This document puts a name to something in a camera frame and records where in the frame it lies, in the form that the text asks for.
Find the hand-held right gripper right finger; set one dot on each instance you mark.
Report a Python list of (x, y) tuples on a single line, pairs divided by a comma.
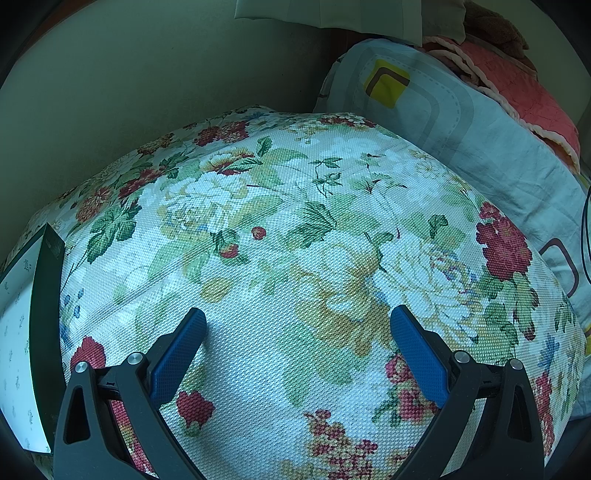
[(420, 355)]

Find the brown fuzzy cloth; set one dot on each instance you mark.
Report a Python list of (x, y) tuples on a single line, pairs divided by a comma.
[(494, 23)]

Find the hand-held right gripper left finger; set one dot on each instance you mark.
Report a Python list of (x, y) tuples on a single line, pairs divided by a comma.
[(178, 355)]

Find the pale patterned pillow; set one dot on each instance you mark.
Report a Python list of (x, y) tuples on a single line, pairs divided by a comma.
[(461, 129)]

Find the pink quilted blanket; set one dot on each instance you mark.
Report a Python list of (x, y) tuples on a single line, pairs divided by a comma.
[(521, 87)]

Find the green cardboard tray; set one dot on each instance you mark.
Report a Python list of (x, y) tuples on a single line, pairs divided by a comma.
[(18, 346)]

